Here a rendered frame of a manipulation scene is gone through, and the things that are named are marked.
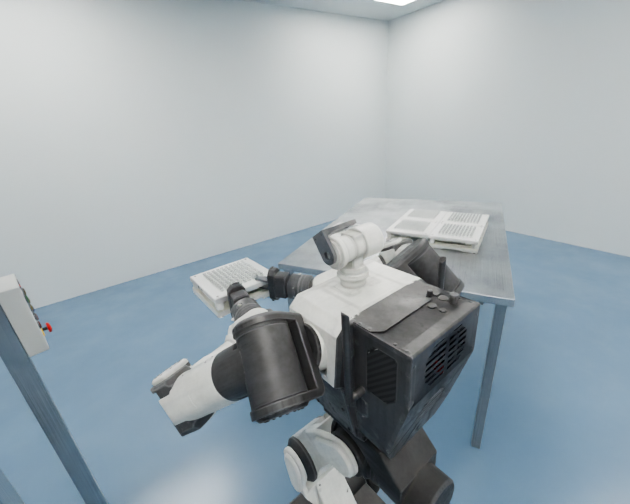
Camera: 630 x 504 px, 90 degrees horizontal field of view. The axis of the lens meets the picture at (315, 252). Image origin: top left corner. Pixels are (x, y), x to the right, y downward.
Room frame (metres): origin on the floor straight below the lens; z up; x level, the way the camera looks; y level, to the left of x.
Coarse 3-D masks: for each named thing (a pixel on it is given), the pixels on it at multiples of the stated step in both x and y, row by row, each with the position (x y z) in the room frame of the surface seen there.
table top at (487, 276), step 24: (360, 216) 2.29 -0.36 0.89; (384, 216) 2.25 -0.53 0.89; (312, 240) 1.86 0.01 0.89; (384, 240) 1.77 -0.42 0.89; (504, 240) 1.62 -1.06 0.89; (288, 264) 1.53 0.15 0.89; (312, 264) 1.51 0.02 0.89; (456, 264) 1.38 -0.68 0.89; (480, 264) 1.36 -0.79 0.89; (504, 264) 1.34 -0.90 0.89; (480, 288) 1.14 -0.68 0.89; (504, 288) 1.13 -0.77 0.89
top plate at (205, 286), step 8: (256, 264) 1.15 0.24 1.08; (264, 272) 1.07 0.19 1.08; (192, 280) 1.06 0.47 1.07; (200, 280) 1.05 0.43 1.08; (200, 288) 1.00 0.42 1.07; (208, 288) 0.98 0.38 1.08; (216, 288) 0.97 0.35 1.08; (224, 288) 0.97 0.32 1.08; (248, 288) 0.96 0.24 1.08; (208, 296) 0.94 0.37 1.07; (216, 296) 0.91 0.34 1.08; (224, 296) 0.91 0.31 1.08; (216, 304) 0.89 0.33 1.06
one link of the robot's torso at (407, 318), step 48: (336, 288) 0.55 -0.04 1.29; (384, 288) 0.53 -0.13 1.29; (432, 288) 0.52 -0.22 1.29; (336, 336) 0.42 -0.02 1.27; (384, 336) 0.39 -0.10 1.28; (432, 336) 0.38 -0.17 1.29; (336, 384) 0.41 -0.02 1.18; (384, 384) 0.38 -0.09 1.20; (432, 384) 0.38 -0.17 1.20; (384, 432) 0.37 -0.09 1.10
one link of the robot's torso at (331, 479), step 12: (288, 456) 0.67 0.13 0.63; (288, 468) 0.67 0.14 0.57; (300, 468) 0.63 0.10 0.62; (300, 480) 0.63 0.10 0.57; (324, 480) 0.66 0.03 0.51; (336, 480) 0.67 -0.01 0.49; (312, 492) 0.64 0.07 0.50; (324, 492) 0.64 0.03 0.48; (336, 492) 0.65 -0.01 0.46; (348, 492) 0.66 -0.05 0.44
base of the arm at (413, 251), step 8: (416, 240) 0.72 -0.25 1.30; (424, 240) 0.68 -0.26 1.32; (408, 248) 0.71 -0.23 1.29; (416, 248) 0.66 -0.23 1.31; (424, 248) 0.66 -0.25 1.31; (400, 256) 0.69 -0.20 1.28; (408, 256) 0.65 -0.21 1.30; (416, 256) 0.65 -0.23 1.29; (392, 264) 0.67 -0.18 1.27; (400, 264) 0.64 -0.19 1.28; (408, 264) 0.66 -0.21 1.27; (408, 272) 0.63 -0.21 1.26; (456, 288) 0.62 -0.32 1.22
